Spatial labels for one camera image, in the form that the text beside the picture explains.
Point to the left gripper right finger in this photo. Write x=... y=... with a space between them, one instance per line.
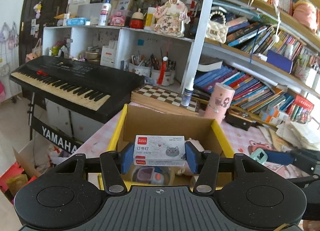
x=207 y=179

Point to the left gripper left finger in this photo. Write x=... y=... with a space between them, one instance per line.
x=113 y=165

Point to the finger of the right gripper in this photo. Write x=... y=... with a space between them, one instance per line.
x=282 y=158
x=301 y=157

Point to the pink plush pig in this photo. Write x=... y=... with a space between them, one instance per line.
x=194 y=159

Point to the mint green correction tape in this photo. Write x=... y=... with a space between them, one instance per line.
x=259 y=156

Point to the staples box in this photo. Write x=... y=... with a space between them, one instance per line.
x=159 y=151

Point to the toy car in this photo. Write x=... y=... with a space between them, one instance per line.
x=152 y=175

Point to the stack of papers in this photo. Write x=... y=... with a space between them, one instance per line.
x=299 y=135

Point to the yellow cardboard box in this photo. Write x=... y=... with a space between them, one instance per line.
x=135 y=120

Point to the red dictionary book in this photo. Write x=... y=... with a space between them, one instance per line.
x=303 y=102

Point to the dark brown wooden box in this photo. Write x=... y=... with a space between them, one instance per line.
x=238 y=119

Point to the black electronic keyboard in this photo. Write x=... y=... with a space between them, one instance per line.
x=97 y=92

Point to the wooden chess board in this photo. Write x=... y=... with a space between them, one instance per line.
x=164 y=101

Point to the pink cylinder humidifier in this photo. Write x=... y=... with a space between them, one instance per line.
x=219 y=102

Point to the spray bottle blue label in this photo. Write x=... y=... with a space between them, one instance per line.
x=187 y=94

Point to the white bookshelf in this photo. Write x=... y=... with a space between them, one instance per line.
x=180 y=49

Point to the white quilted handbag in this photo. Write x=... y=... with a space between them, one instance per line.
x=217 y=31

